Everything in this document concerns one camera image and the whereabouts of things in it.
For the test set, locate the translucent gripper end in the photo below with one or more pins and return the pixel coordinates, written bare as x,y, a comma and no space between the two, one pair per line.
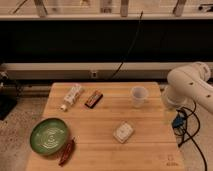
169,112

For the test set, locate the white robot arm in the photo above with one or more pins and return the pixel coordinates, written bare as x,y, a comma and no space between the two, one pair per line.
187,82

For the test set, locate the blue connector box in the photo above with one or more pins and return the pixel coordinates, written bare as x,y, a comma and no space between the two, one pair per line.
178,121

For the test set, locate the translucent plastic cup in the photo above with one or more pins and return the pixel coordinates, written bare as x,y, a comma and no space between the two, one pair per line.
138,95

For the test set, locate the white square packet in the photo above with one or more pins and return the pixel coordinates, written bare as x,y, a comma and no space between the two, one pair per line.
123,132

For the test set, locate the brown chocolate bar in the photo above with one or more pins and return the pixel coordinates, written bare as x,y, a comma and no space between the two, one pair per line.
93,99

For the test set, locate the white plastic bottle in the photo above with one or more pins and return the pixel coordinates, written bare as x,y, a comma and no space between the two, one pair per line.
71,97

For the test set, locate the black equipment at left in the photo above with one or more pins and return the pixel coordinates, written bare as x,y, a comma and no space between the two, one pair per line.
7,102

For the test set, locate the wall power outlet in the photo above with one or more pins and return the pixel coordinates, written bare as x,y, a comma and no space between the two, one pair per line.
94,74

